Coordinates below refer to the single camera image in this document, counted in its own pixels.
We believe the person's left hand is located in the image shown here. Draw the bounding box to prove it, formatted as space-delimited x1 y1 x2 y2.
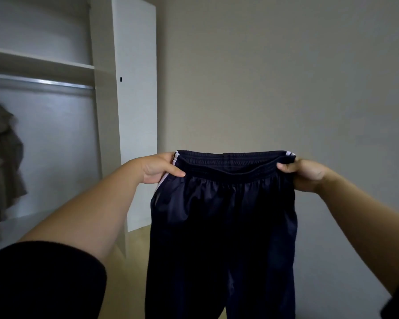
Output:
141 152 186 185

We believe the person's right forearm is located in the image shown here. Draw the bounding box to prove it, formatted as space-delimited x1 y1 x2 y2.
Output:
316 172 399 295

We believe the white wardrobe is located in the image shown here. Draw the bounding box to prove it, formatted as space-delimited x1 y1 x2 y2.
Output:
0 0 158 260

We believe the person's right hand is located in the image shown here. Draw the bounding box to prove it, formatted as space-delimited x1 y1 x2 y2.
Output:
277 158 335 195

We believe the navy track trousers white piping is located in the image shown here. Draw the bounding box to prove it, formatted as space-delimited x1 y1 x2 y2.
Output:
145 150 299 319

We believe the person's left forearm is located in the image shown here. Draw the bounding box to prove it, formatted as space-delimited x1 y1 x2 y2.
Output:
20 159 154 265

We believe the khaki zip jacket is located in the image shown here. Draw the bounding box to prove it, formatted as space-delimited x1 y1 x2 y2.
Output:
0 93 29 226

